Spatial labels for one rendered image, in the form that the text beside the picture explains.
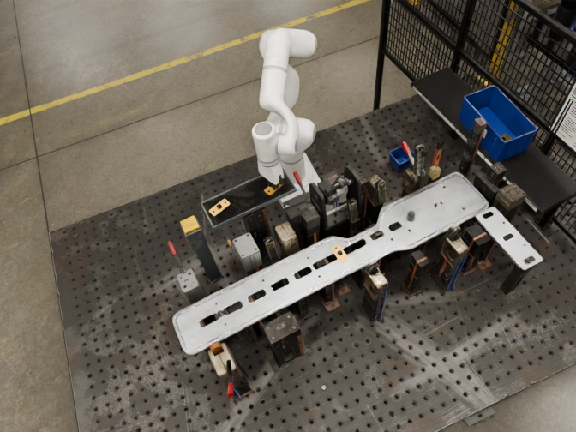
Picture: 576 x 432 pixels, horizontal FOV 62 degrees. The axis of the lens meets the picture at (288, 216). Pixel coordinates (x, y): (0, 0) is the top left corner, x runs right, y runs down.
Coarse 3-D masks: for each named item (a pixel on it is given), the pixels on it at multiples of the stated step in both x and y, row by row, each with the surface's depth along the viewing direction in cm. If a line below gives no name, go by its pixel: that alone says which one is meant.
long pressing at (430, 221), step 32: (416, 192) 206; (448, 192) 205; (384, 224) 199; (416, 224) 198; (448, 224) 197; (288, 256) 195; (320, 256) 194; (352, 256) 192; (384, 256) 192; (224, 288) 190; (256, 288) 188; (288, 288) 187; (320, 288) 187; (192, 320) 184; (224, 320) 182; (256, 320) 182; (192, 352) 177
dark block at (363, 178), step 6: (360, 174) 200; (360, 180) 198; (366, 180) 198; (366, 186) 200; (366, 192) 204; (366, 198) 208; (366, 204) 212; (360, 216) 218; (360, 222) 223; (360, 228) 228
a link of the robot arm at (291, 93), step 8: (272, 32) 185; (264, 40) 185; (264, 48) 186; (288, 64) 194; (288, 72) 192; (296, 72) 195; (288, 80) 193; (296, 80) 195; (288, 88) 195; (296, 88) 197; (288, 96) 197; (296, 96) 199; (288, 104) 200; (272, 112) 205; (272, 120) 205; (280, 120) 208; (280, 128) 208
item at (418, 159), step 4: (416, 148) 192; (420, 148) 193; (424, 148) 193; (416, 152) 193; (420, 152) 192; (424, 152) 190; (416, 156) 195; (420, 156) 197; (424, 156) 192; (416, 160) 196; (420, 160) 198; (416, 164) 198; (420, 164) 200; (416, 168) 199; (420, 168) 202; (416, 172) 201; (420, 172) 204; (416, 176) 203; (420, 176) 205
